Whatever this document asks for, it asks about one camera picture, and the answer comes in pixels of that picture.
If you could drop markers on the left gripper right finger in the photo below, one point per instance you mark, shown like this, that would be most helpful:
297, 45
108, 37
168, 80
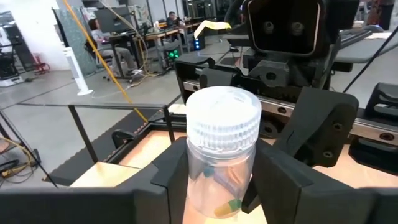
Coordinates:
295, 199

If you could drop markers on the computer with blue lights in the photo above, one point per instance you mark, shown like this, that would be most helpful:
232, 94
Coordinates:
197, 43

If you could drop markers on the red cart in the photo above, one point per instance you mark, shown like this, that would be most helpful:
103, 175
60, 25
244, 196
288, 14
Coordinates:
40, 64

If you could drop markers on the white tower fan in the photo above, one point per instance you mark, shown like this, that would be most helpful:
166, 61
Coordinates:
76, 71

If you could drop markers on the clear pill bottle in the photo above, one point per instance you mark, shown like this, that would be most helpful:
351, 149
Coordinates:
222, 124

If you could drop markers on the wooden shelf black metal frame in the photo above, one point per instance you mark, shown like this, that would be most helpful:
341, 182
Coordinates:
102, 175

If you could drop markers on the green patterned partition panel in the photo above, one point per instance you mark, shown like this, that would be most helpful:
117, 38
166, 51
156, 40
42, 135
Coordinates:
76, 40

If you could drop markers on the grey desk monitor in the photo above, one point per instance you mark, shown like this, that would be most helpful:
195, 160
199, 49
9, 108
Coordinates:
112, 20

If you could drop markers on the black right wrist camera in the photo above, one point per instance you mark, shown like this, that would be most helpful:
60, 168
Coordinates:
283, 18

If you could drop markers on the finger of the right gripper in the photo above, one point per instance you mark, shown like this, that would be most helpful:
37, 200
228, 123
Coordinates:
217, 79
323, 124

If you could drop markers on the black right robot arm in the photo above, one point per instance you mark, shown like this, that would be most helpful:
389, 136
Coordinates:
342, 12

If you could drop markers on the computer with green lights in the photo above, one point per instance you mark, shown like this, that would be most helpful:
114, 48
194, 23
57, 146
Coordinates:
172, 55

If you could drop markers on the person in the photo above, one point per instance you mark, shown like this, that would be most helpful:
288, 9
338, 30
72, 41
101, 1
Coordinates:
172, 19
102, 40

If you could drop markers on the black stand beam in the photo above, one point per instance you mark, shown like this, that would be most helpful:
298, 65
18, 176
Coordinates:
370, 60

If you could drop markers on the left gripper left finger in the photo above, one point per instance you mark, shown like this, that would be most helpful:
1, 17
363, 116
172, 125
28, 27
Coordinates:
168, 186

